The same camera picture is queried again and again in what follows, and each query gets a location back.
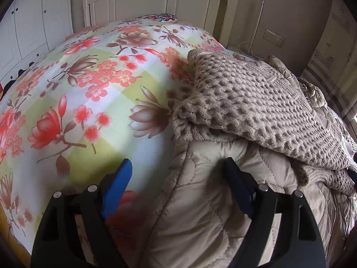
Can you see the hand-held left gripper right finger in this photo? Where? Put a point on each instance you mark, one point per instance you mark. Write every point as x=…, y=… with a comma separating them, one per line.
x=239, y=189

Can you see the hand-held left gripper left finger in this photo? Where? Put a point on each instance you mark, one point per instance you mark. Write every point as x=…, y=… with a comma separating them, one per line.
x=117, y=189

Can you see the beige quilted jacket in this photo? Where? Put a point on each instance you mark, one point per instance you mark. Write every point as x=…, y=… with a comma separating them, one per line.
x=195, y=201

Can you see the beige knitted sweater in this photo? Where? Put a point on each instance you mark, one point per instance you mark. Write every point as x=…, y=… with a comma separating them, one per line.
x=251, y=97

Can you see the floral blanket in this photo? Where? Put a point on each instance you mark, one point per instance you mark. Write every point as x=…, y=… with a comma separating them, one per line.
x=83, y=103

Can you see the yellow bed sheet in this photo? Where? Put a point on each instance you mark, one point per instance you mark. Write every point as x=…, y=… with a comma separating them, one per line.
x=8, y=229

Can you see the black cloth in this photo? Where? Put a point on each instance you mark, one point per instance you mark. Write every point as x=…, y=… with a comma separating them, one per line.
x=9, y=85

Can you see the white upright pole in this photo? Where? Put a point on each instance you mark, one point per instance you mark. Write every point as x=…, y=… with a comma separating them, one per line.
x=258, y=22

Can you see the striped curtain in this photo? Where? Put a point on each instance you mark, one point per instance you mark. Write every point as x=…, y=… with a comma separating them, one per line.
x=334, y=50

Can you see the patterned round pillow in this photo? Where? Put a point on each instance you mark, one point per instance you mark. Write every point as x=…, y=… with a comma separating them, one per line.
x=161, y=17

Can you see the white wardrobe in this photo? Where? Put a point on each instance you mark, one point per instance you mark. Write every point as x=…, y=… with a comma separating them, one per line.
x=30, y=19

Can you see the white bed headboard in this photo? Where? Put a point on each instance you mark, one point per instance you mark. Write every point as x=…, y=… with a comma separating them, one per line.
x=189, y=2

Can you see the wall socket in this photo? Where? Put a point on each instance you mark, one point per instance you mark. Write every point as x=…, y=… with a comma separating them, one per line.
x=274, y=37

